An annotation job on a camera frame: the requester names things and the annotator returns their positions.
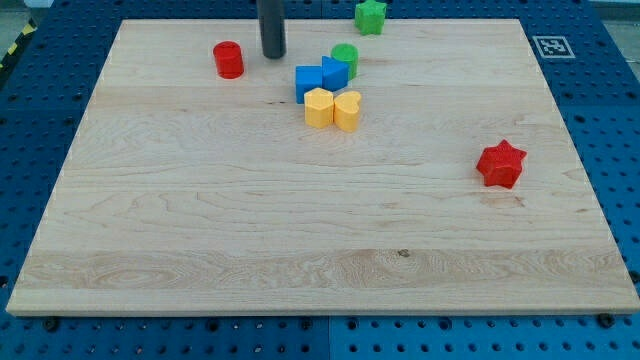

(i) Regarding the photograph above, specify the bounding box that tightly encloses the red cylinder block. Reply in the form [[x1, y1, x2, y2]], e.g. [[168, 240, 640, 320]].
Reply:
[[212, 41, 244, 79]]

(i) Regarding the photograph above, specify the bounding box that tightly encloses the green star block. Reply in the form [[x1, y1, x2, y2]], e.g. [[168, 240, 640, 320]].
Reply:
[[354, 0, 387, 35]]

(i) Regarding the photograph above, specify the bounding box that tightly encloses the light wooden board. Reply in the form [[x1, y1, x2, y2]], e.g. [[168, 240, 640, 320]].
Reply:
[[7, 19, 639, 317]]

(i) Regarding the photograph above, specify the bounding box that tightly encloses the white fiducial marker tag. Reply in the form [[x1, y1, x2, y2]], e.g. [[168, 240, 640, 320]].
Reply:
[[533, 35, 575, 59]]

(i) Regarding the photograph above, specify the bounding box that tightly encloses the red star block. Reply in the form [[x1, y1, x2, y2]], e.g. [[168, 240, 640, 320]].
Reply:
[[476, 139, 527, 189]]

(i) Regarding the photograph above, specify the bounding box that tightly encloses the blue cube block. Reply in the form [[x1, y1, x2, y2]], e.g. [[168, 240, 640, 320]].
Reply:
[[295, 65, 322, 104]]

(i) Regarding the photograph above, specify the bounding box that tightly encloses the yellow black hazard tape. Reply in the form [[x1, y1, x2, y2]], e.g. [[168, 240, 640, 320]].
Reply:
[[1, 18, 38, 72]]

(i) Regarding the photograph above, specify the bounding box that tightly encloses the yellow heart block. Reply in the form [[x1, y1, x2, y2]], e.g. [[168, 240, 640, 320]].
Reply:
[[334, 91, 362, 132]]

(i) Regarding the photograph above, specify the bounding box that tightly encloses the yellow hexagon block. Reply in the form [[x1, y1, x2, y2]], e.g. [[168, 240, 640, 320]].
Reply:
[[304, 88, 334, 128]]

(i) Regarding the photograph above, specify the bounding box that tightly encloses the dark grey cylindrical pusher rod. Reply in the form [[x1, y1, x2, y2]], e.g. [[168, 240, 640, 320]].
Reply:
[[256, 0, 286, 59]]

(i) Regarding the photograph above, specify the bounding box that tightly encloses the blue pentagon block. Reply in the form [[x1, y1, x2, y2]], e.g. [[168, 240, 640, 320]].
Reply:
[[321, 56, 349, 91]]

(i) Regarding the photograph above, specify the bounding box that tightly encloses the green cylinder block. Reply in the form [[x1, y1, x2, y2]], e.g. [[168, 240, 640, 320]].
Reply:
[[331, 43, 359, 80]]

